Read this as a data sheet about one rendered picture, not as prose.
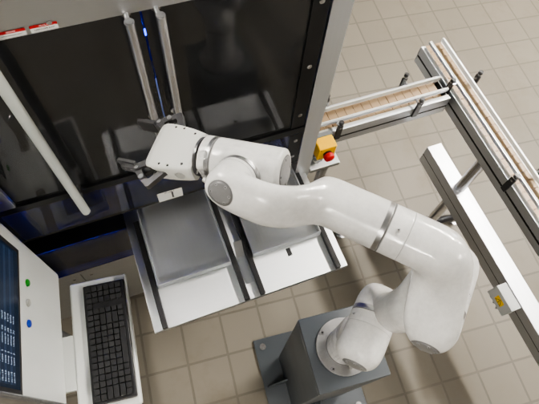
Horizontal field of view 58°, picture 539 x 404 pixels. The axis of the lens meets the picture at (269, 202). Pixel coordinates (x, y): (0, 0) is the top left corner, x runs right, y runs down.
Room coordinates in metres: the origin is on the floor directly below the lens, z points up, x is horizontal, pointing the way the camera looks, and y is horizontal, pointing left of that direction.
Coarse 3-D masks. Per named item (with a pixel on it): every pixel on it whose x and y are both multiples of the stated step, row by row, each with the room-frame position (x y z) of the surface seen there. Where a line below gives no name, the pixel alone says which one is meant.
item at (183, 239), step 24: (192, 192) 0.79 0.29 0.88; (144, 216) 0.67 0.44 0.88; (168, 216) 0.68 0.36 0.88; (192, 216) 0.70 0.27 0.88; (144, 240) 0.57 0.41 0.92; (168, 240) 0.59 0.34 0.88; (192, 240) 0.60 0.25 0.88; (216, 240) 0.62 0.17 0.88; (168, 264) 0.51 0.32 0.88; (192, 264) 0.52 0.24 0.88; (216, 264) 0.53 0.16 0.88
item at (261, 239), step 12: (288, 180) 0.90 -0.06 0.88; (252, 228) 0.68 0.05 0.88; (264, 228) 0.69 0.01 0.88; (276, 228) 0.69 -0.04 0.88; (288, 228) 0.70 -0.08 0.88; (300, 228) 0.71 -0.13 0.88; (312, 228) 0.71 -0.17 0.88; (252, 240) 0.63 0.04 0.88; (264, 240) 0.64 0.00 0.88; (276, 240) 0.65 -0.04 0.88; (288, 240) 0.65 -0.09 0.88; (300, 240) 0.66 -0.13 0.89; (252, 252) 0.58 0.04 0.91; (264, 252) 0.59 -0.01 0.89
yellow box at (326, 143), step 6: (324, 132) 1.04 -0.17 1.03; (330, 132) 1.04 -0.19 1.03; (318, 138) 1.01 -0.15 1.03; (324, 138) 1.01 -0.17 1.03; (330, 138) 1.02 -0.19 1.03; (318, 144) 0.98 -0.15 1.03; (324, 144) 0.99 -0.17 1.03; (330, 144) 0.99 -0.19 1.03; (336, 144) 0.99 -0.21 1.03; (318, 150) 0.96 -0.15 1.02; (324, 150) 0.97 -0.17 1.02; (330, 150) 0.98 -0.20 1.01; (318, 156) 0.96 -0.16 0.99
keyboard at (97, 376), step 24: (96, 288) 0.40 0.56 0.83; (120, 288) 0.41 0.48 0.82; (96, 312) 0.32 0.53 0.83; (120, 312) 0.33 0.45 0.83; (96, 336) 0.24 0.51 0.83; (120, 336) 0.25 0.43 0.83; (96, 360) 0.17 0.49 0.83; (120, 360) 0.18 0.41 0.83; (96, 384) 0.09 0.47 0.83; (120, 384) 0.10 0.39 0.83
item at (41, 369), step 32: (0, 224) 0.43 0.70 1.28; (0, 256) 0.34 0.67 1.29; (32, 256) 0.42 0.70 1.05; (0, 288) 0.26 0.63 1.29; (32, 288) 0.32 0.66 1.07; (0, 320) 0.18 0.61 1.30; (32, 320) 0.23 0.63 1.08; (0, 352) 0.11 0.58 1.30; (32, 352) 0.14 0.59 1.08; (0, 384) 0.04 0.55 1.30; (32, 384) 0.06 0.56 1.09; (64, 384) 0.08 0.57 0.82
